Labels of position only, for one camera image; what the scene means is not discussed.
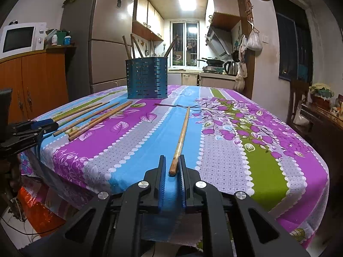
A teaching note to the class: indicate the kitchen window with bars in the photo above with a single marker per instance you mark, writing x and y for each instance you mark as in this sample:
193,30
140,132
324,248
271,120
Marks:
185,51

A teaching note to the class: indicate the blue perforated utensil holder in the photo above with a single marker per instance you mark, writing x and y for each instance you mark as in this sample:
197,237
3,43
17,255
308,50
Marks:
147,78

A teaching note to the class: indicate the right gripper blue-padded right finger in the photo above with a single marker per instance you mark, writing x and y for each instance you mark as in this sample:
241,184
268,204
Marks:
233,224

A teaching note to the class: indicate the dark wooden side table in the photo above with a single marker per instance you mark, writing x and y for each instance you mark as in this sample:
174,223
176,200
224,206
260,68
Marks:
324,133

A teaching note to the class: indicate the floral purple blue tablecloth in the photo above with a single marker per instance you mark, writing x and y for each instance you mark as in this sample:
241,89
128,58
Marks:
232,142

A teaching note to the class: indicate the steel range hood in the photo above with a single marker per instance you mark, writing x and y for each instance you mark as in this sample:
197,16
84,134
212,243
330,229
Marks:
220,42

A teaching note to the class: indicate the long bamboo chopstick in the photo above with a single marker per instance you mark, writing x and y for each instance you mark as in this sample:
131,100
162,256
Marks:
173,167

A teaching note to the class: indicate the worn bamboo chopstick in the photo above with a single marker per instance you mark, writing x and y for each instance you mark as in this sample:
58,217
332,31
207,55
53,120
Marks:
138,47

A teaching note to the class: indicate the hanging white plastic bag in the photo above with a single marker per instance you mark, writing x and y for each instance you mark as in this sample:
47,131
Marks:
253,42

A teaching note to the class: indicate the potted plant with flowers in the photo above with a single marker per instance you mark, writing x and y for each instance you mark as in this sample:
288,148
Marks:
321,95

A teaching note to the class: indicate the green-patterned bamboo chopstick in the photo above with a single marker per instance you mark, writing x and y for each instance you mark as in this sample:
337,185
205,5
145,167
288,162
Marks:
132,46

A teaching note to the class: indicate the small white bottle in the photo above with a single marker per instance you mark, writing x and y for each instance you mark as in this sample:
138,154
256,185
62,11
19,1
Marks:
54,39

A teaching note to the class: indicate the dark brown wooden chopstick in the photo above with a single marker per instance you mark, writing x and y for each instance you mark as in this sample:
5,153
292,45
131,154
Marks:
126,48

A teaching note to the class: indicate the wooden chair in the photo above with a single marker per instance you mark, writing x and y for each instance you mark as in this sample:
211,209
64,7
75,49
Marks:
298,93

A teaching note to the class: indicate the orange wooden cabinet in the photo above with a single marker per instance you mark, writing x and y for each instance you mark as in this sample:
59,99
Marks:
38,81

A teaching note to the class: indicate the steel electric kettle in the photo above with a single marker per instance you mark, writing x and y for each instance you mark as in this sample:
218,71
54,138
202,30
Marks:
231,68

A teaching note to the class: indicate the light bamboo chopstick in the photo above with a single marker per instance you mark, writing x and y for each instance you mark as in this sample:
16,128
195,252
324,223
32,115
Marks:
101,121

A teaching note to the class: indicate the white microwave oven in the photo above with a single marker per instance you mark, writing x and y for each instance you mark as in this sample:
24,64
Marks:
22,38

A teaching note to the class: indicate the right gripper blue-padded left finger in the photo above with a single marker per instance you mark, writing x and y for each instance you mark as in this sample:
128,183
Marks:
109,225

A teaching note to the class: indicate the black wok on stove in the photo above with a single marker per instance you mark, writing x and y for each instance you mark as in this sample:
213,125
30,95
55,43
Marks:
212,62

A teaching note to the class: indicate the dark window frame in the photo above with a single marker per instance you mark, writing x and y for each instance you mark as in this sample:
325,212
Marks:
295,43

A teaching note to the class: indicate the grey multi-door refrigerator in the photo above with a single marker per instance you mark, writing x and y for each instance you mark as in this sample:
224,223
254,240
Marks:
99,30

